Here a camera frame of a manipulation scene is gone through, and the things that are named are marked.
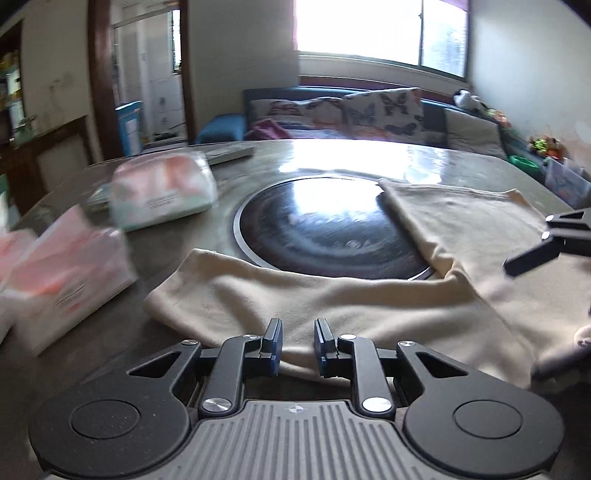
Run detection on pink cloth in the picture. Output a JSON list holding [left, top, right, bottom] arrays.
[[245, 117, 293, 141]]

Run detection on wide butterfly print cushion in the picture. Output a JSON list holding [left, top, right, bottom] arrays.
[[249, 98, 346, 131]]

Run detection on dark wooden door frame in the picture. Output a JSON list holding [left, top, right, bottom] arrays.
[[88, 0, 195, 163]]

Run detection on square butterfly print cushion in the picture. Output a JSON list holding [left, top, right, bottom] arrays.
[[342, 89, 424, 137]]

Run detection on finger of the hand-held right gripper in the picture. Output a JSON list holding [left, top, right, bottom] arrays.
[[503, 208, 591, 278], [531, 342, 591, 383]]

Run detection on white remote control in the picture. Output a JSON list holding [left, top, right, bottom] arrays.
[[203, 142, 257, 166]]

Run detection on clear plastic storage box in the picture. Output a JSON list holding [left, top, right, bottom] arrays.
[[545, 159, 591, 209]]

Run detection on window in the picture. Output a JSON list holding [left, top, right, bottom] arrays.
[[293, 0, 470, 79]]

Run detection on grey cushion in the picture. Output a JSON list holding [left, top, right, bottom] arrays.
[[444, 108, 509, 160]]

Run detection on cream pants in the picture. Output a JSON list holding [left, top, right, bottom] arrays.
[[144, 178, 561, 391]]

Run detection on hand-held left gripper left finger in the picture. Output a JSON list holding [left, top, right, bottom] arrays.
[[126, 318, 283, 416]]

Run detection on wooden chair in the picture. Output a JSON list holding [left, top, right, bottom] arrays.
[[0, 115, 93, 217]]

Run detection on cluttered shelf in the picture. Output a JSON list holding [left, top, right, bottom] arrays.
[[0, 23, 27, 145]]

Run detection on blue sofa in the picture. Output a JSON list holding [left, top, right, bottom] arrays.
[[196, 87, 555, 164]]

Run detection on green white tissue pack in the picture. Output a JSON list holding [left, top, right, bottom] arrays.
[[108, 151, 218, 232]]

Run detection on blue cabinet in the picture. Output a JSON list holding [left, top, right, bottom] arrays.
[[115, 100, 145, 157]]

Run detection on pink white tissue pack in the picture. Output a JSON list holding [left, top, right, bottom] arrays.
[[9, 205, 139, 356], [0, 231, 38, 342]]

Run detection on green and brown plush toys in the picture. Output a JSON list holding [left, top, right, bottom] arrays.
[[529, 136, 562, 158]]

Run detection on panda plush toy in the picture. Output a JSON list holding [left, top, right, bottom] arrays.
[[453, 90, 484, 112]]

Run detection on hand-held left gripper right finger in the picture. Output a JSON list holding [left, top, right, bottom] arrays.
[[314, 318, 467, 416]]

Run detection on colourful plush toy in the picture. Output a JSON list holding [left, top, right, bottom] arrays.
[[482, 104, 511, 128]]

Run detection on black round induction cooker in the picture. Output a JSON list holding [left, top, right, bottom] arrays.
[[232, 174, 437, 282]]

